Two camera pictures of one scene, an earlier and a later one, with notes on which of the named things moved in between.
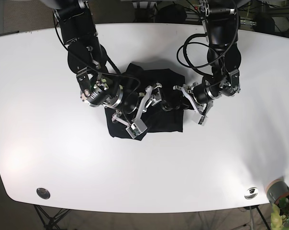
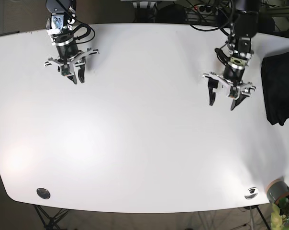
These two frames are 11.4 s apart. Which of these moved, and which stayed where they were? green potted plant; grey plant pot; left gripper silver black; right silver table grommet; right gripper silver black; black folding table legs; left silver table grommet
Moved: right gripper silver black; left gripper silver black
Stayed: grey plant pot; black folding table legs; left silver table grommet; right silver table grommet; green potted plant
